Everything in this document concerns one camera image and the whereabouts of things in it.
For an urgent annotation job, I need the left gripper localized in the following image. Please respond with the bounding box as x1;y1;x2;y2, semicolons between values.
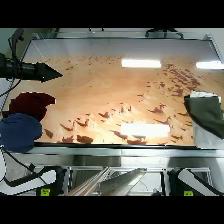
18;61;43;83

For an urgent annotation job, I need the dark red garment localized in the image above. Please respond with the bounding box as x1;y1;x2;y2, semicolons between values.
2;92;57;123

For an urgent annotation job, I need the blue garment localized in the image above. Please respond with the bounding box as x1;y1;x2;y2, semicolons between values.
0;112;44;154

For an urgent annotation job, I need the dark green garment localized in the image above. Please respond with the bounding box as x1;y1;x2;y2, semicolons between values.
183;94;224;141

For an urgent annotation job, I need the black cable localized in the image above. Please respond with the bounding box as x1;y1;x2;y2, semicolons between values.
0;146;48;184

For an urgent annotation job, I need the silver frame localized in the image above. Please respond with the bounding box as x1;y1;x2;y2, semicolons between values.
0;27;224;197

